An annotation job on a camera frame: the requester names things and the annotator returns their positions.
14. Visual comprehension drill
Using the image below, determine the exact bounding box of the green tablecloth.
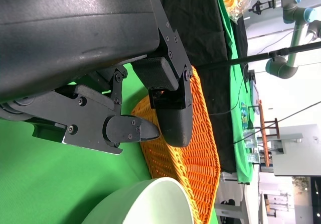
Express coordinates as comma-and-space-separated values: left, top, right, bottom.
0, 0, 161, 224

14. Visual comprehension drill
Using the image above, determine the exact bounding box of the black cable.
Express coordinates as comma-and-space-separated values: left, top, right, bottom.
232, 101, 321, 145

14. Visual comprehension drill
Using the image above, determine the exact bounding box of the green cloth with cartoon print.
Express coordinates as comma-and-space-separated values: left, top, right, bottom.
215, 0, 254, 184

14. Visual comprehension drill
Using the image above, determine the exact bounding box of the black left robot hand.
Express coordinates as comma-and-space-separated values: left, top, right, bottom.
0, 0, 194, 156

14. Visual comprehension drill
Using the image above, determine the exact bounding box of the black stand pole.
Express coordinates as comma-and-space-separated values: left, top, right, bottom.
194, 41, 321, 70

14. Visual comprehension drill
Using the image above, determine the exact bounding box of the black backdrop cloth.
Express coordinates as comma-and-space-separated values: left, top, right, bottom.
152, 0, 238, 173

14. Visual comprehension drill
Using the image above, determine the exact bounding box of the orange wicker basket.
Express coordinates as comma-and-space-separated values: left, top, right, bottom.
130, 65, 221, 224

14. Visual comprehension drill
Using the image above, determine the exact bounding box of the pale grey bowl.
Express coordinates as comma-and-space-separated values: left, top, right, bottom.
81, 176, 195, 224

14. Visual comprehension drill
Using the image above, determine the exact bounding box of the thin cable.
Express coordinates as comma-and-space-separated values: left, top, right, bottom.
209, 64, 249, 117

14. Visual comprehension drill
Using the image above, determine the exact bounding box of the brown wooden rack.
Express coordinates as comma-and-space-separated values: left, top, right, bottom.
258, 99, 281, 167

